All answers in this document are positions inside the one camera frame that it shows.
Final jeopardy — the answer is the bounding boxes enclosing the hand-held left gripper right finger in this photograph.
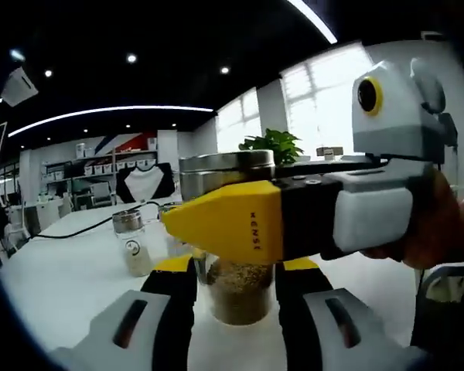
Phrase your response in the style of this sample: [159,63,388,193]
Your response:
[275,257,430,371]

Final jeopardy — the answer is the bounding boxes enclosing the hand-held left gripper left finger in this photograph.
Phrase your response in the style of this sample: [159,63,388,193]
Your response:
[52,254,199,371]

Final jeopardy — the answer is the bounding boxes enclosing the tall seasoning bottle brown grains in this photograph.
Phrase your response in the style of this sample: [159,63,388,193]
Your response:
[179,149,280,326]

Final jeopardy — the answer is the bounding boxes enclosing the tall seasoning bottle pale grains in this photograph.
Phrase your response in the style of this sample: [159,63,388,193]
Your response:
[111,210,156,278]

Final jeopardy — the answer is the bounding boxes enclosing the person's right hand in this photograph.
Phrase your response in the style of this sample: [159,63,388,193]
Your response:
[361,169,464,271]

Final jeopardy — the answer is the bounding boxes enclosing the small cardboard box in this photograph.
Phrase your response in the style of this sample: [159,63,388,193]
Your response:
[316,145,343,158]

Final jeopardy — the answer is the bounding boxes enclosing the large green leafy plant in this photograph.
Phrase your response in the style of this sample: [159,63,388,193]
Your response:
[237,128,305,167]

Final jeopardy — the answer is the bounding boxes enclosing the black and white shirt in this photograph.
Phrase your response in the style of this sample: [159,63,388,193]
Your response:
[115,162,176,204]

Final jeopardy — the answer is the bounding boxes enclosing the curved ceiling light strip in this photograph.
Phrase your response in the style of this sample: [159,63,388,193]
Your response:
[287,0,339,44]
[7,104,214,138]

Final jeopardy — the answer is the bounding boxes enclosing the storage shelf with white boxes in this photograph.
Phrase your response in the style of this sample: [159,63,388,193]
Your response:
[41,134,160,183]

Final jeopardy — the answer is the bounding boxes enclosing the ceiling air conditioner unit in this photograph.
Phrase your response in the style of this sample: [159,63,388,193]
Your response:
[0,66,39,107]

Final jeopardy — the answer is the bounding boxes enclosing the black table cable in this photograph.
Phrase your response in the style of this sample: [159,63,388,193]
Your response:
[29,198,183,241]

